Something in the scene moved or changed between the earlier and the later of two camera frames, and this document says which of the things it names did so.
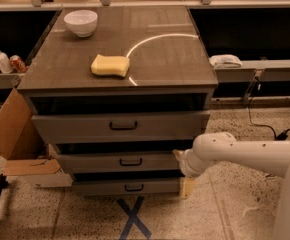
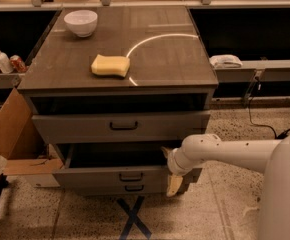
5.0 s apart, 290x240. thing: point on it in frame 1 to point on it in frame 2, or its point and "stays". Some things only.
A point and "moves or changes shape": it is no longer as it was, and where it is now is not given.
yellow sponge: [110, 65] stays
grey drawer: [118, 162] moves or changes shape
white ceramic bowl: [81, 22] stays
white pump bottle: [2, 60] stays
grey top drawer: [121, 127] stays
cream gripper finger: [178, 154] to [166, 152]
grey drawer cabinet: [117, 93] stays
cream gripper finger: [187, 185] to [174, 183]
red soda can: [16, 64] stays
